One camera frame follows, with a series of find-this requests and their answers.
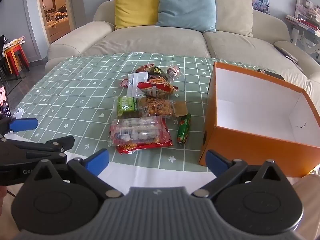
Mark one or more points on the black egg snack packet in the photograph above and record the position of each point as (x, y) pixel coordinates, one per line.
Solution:
(157, 72)

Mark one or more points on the green snack packet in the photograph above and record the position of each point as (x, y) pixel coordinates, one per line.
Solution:
(126, 104)

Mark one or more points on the light blue pillow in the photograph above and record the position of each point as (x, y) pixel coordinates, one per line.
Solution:
(185, 7)

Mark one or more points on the red fries snack packet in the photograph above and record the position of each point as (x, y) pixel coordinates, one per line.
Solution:
(160, 87)

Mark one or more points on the pile of papers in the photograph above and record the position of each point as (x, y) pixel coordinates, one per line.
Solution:
(13, 42)

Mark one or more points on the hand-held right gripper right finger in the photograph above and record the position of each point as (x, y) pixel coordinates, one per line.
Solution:
(215, 161)

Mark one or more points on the yellow plastic stool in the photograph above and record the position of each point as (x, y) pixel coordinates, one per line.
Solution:
(8, 57)

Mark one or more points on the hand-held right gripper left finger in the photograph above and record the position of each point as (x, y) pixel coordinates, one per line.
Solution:
(96, 161)

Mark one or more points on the stack of books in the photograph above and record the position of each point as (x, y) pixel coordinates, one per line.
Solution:
(305, 25)

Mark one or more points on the black flat device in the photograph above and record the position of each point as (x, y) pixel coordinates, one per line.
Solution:
(285, 52)

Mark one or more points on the white snack packet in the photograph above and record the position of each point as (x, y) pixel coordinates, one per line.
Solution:
(136, 80)

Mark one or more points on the orange cardboard box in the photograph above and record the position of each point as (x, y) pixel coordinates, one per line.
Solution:
(250, 145)

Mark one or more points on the small red snack packet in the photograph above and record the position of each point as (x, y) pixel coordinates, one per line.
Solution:
(124, 83)

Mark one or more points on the brown snack packet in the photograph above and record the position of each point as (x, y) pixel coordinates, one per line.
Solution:
(180, 109)

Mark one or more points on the yellow pillow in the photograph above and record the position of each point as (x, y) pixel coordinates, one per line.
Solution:
(135, 5)

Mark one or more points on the clear pack of white eggs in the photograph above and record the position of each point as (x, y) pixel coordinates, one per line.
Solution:
(137, 130)

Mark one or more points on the door frame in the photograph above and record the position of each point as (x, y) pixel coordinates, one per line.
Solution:
(72, 10)

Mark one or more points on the green sausage stick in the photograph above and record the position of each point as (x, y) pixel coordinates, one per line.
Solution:
(183, 130)

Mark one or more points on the beige fabric sofa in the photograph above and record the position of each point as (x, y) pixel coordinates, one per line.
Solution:
(155, 42)

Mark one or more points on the tablet with lit screen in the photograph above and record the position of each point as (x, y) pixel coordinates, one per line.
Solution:
(5, 102)

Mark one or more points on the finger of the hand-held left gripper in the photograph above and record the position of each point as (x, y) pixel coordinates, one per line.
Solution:
(23, 125)
(57, 142)

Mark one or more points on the beige pillow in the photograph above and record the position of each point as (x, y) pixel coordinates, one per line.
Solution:
(232, 12)

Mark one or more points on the large red snack packet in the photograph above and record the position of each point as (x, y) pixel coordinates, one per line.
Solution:
(150, 146)

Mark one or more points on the small white plastic object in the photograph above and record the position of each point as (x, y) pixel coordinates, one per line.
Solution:
(18, 112)

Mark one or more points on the small clear brown egg packet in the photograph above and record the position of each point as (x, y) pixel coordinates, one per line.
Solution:
(172, 72)

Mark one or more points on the clear orange nut snack packet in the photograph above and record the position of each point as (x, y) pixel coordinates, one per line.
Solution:
(156, 107)

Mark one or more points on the red plastic stool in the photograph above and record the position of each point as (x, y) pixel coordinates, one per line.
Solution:
(21, 55)

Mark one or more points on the white study desk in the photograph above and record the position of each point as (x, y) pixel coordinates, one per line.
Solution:
(303, 40)

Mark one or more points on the green checked tablecloth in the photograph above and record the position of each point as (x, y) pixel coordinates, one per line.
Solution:
(75, 92)

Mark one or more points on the flat black box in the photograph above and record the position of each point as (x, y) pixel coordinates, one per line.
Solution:
(273, 75)

